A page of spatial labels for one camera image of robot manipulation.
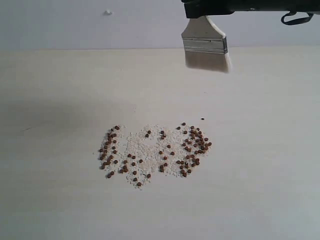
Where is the white grain pile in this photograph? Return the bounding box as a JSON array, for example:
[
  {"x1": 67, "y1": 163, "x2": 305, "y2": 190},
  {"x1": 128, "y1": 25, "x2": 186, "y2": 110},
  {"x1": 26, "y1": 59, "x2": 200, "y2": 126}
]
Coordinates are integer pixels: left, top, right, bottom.
[{"x1": 96, "y1": 123, "x2": 213, "y2": 191}]

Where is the white handled paint brush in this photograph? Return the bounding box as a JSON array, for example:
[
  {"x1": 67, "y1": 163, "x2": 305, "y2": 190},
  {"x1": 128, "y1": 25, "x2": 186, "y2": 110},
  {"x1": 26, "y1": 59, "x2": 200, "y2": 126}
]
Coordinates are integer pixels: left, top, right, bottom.
[{"x1": 181, "y1": 16, "x2": 232, "y2": 73}]

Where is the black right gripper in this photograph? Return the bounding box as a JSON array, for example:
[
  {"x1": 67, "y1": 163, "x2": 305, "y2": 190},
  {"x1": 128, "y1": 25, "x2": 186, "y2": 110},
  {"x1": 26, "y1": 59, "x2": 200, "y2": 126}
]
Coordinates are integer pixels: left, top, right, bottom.
[{"x1": 181, "y1": 0, "x2": 235, "y2": 18}]

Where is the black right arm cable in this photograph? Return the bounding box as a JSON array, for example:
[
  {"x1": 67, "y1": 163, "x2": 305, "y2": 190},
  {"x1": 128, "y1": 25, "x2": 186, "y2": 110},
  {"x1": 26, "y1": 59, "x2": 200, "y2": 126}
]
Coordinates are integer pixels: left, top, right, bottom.
[{"x1": 280, "y1": 11, "x2": 315, "y2": 26}]

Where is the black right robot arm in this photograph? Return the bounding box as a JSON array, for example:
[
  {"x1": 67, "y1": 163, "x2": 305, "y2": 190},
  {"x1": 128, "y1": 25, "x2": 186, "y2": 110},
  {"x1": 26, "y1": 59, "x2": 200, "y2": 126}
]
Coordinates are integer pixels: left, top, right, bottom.
[{"x1": 182, "y1": 0, "x2": 320, "y2": 19}]

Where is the brown pellet pile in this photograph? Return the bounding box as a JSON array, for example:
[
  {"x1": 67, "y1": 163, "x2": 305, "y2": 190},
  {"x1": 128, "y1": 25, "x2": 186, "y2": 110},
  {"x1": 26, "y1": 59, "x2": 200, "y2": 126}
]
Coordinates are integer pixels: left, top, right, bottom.
[{"x1": 99, "y1": 122, "x2": 213, "y2": 187}]

